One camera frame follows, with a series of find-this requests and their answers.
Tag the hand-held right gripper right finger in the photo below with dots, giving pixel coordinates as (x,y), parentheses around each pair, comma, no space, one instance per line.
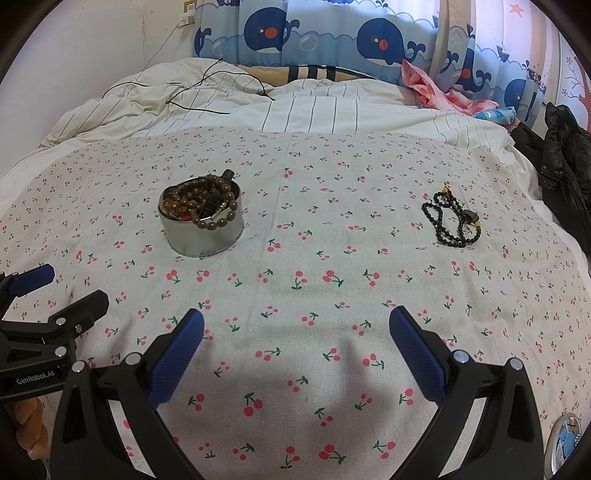
(418,355)

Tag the blue whale print curtain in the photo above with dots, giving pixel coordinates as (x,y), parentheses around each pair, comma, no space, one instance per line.
(268,32)

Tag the white wall charger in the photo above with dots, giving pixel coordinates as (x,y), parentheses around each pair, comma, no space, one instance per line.
(188,14)

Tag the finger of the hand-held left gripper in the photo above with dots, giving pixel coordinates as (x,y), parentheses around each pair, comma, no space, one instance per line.
(85,309)
(32,279)

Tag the light blue packet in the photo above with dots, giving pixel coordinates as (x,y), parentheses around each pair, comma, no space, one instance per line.
(496,115)

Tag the white striped duvet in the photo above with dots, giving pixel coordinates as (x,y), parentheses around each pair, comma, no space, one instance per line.
(323,110)

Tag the tan striped pillow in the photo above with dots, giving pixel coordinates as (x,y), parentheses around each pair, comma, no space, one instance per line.
(304,74)

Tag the pink patterned cloth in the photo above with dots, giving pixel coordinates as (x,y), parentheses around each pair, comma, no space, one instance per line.
(425,87)

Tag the black pendant charm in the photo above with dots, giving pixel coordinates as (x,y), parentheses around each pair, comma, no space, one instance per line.
(214,196)

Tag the person's left hand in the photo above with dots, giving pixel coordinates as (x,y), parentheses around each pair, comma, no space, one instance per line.
(32,429)

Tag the round metal tin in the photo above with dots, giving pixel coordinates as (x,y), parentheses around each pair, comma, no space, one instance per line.
(203,242)

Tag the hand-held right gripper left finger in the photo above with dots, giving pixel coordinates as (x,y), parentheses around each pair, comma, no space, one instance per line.
(178,355)

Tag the cherry print bed sheet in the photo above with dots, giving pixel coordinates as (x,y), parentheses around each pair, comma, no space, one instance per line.
(323,207)

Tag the round printed tin lid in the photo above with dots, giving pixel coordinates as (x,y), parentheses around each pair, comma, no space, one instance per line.
(565,443)

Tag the black padded jacket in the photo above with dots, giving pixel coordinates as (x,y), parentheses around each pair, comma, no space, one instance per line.
(558,157)

